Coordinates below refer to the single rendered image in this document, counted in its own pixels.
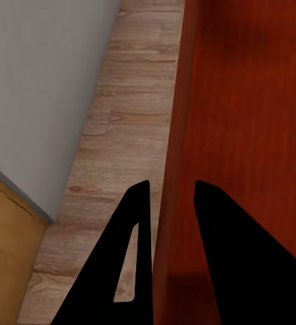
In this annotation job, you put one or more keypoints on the door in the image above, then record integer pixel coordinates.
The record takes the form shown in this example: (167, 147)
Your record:
(21, 230)

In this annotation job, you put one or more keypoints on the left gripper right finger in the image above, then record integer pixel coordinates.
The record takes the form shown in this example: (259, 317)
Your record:
(253, 275)

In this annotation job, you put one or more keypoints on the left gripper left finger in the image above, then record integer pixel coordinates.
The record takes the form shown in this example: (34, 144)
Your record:
(90, 300)

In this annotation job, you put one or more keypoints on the storage box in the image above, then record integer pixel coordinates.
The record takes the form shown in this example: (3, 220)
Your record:
(233, 124)

